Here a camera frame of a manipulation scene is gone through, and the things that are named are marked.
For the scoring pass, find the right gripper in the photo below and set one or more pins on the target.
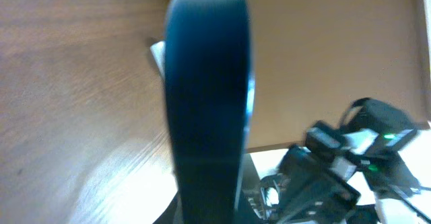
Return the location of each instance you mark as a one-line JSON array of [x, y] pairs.
[[306, 186]]

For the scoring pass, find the blue screen smartphone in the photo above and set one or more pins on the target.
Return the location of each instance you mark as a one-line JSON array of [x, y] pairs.
[[209, 100]]

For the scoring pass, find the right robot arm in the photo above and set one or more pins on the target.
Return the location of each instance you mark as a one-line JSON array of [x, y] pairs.
[[382, 174]]

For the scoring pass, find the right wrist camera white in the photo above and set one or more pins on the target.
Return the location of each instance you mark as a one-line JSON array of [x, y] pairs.
[[357, 144]]

